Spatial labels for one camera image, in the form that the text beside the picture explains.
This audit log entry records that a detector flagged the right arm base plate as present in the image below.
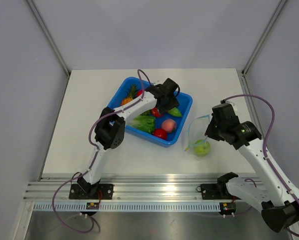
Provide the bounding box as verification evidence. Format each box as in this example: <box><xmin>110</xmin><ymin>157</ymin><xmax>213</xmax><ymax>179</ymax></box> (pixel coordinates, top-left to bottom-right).
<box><xmin>195</xmin><ymin>172</ymin><xmax>248</xmax><ymax>202</ymax></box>

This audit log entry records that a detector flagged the white slotted cable duct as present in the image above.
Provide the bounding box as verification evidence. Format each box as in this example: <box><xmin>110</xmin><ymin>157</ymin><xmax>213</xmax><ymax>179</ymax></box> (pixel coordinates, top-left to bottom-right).
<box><xmin>33</xmin><ymin>201</ymin><xmax>221</xmax><ymax>213</ymax></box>

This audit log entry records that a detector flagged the green lettuce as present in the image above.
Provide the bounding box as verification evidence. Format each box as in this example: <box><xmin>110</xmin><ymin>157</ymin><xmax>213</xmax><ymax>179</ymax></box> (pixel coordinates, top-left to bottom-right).
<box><xmin>128</xmin><ymin>115</ymin><xmax>156</xmax><ymax>134</ymax></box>

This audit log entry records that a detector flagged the green apple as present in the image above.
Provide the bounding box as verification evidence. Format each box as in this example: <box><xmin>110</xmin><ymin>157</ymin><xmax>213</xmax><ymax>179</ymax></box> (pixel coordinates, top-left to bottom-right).
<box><xmin>193</xmin><ymin>139</ymin><xmax>211</xmax><ymax>157</ymax></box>

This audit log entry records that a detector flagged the red tomato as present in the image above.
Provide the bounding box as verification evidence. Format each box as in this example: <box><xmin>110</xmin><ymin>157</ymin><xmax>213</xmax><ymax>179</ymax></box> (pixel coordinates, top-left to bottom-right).
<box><xmin>153</xmin><ymin>128</ymin><xmax>168</xmax><ymax>140</ymax></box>
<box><xmin>136</xmin><ymin>90</ymin><xmax>143</xmax><ymax>97</ymax></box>

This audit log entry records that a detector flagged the blue plastic bin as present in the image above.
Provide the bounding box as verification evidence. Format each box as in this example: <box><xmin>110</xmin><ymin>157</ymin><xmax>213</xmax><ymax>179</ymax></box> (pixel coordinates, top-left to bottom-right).
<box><xmin>108</xmin><ymin>77</ymin><xmax>193</xmax><ymax>148</ymax></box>

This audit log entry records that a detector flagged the red apple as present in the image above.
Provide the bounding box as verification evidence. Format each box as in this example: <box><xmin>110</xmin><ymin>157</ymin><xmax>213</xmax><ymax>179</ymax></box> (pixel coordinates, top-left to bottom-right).
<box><xmin>151</xmin><ymin>107</ymin><xmax>164</xmax><ymax>118</ymax></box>

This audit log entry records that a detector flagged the red tomato front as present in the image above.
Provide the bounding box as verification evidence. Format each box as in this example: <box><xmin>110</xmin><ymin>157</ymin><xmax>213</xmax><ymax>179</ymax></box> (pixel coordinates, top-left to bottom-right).
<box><xmin>153</xmin><ymin>128</ymin><xmax>168</xmax><ymax>140</ymax></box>

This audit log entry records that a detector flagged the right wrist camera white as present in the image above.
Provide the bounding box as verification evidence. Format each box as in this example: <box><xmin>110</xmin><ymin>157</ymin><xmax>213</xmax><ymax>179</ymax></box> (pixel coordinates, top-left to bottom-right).
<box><xmin>220</xmin><ymin>99</ymin><xmax>238</xmax><ymax>113</ymax></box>

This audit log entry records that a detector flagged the pink peach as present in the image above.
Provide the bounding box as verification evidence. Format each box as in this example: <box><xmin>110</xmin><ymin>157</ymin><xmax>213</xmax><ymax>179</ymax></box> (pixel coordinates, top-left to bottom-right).
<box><xmin>161</xmin><ymin>118</ymin><xmax>177</xmax><ymax>133</ymax></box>

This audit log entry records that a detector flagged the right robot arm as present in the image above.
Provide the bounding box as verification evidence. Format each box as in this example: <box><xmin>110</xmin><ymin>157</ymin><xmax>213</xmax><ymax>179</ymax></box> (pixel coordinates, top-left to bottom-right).
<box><xmin>205</xmin><ymin>103</ymin><xmax>299</xmax><ymax>233</ymax></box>

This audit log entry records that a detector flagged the aluminium mounting rail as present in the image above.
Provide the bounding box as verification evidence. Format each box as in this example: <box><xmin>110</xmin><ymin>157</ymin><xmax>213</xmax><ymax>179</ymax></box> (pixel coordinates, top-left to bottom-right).
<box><xmin>22</xmin><ymin>173</ymin><xmax>220</xmax><ymax>203</ymax></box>

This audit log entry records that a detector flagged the orange pineapple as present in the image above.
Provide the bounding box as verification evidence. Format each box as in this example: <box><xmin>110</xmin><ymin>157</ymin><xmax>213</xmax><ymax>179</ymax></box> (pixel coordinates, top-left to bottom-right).
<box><xmin>121</xmin><ymin>84</ymin><xmax>140</xmax><ymax>106</ymax></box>

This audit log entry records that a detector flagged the clear zip top bag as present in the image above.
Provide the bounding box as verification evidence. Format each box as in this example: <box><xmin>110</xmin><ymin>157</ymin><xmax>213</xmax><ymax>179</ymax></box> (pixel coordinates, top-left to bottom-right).
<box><xmin>184</xmin><ymin>114</ymin><xmax>211</xmax><ymax>158</ymax></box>

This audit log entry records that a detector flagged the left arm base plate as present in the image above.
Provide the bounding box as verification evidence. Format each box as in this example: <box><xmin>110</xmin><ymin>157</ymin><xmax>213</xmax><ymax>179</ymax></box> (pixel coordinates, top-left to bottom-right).
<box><xmin>68</xmin><ymin>183</ymin><xmax>114</xmax><ymax>200</ymax></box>

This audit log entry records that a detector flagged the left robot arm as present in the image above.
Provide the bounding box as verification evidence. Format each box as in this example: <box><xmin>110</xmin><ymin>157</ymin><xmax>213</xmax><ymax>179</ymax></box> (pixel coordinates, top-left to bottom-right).
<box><xmin>77</xmin><ymin>78</ymin><xmax>180</xmax><ymax>199</ymax></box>

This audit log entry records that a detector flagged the red tomato back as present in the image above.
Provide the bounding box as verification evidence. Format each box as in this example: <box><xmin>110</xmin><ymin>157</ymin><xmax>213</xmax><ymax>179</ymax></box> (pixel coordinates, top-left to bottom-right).
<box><xmin>136</xmin><ymin>90</ymin><xmax>143</xmax><ymax>97</ymax></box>

